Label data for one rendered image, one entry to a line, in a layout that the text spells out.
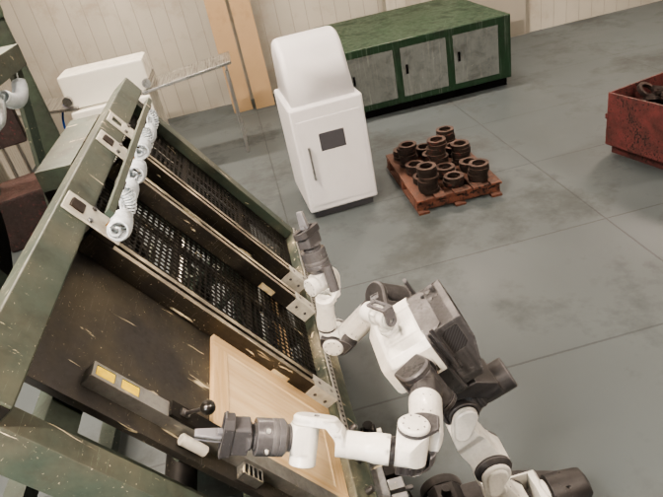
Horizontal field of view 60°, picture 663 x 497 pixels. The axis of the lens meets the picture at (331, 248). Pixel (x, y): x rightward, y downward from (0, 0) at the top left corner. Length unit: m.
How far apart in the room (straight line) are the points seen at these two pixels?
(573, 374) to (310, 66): 3.13
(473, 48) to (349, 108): 3.03
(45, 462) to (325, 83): 4.21
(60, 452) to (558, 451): 2.49
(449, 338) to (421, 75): 6.03
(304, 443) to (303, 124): 3.84
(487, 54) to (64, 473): 7.18
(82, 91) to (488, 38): 4.85
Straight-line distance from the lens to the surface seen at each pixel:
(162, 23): 9.31
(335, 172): 5.22
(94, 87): 7.26
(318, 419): 1.42
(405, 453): 1.43
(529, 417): 3.37
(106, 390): 1.50
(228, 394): 1.82
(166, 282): 1.89
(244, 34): 8.88
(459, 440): 2.14
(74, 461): 1.29
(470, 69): 7.82
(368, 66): 7.38
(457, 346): 1.83
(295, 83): 5.04
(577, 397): 3.49
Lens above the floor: 2.53
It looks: 31 degrees down
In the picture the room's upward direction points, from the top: 12 degrees counter-clockwise
